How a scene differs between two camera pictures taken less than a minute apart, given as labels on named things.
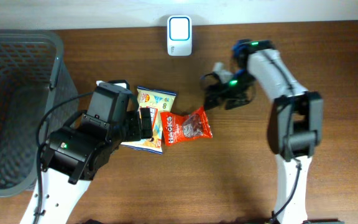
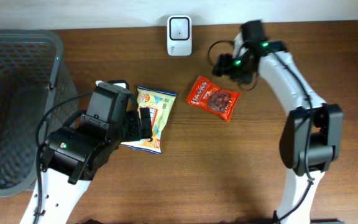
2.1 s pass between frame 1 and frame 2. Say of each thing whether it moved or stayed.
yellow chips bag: stayed
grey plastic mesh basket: stayed
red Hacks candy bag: moved
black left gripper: stayed
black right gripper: moved
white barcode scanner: stayed
